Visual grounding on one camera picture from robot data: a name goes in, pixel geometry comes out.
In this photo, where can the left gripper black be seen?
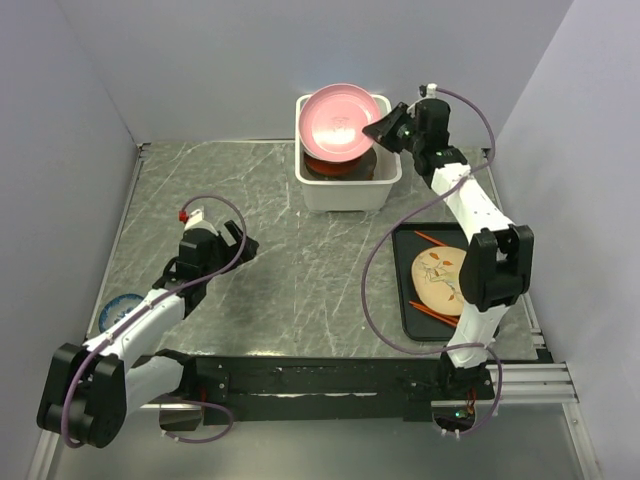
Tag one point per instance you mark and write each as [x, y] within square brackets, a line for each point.
[236, 234]

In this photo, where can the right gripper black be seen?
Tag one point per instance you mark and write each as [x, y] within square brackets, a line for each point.
[383, 129]

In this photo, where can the pink plastic plate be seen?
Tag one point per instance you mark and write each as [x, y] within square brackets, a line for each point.
[330, 122]

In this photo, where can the red scalloped plate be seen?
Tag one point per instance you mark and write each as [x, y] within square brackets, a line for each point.
[330, 169]

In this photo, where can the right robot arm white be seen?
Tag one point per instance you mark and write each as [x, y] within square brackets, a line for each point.
[497, 267]

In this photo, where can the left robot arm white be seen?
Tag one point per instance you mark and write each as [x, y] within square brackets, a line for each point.
[125, 350]

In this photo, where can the white plastic bin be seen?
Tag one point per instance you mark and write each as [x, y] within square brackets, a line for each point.
[335, 194]

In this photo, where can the black rectangular tray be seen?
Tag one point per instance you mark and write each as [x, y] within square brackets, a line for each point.
[416, 325]

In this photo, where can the orange chopstick upper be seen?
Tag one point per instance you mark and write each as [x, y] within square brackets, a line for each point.
[430, 239]

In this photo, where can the orange chopstick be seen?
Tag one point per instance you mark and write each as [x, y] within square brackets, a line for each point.
[449, 320]
[430, 239]

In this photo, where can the blue and white small dish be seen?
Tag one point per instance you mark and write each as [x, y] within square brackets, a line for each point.
[117, 309]

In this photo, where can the peach plate with bird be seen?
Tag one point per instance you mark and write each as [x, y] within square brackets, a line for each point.
[435, 277]

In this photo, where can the orange chopstick lower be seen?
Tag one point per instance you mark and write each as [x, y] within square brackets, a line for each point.
[449, 320]

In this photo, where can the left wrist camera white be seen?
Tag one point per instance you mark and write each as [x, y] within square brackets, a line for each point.
[195, 220]

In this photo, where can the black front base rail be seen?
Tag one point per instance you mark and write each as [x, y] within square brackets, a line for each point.
[272, 388]

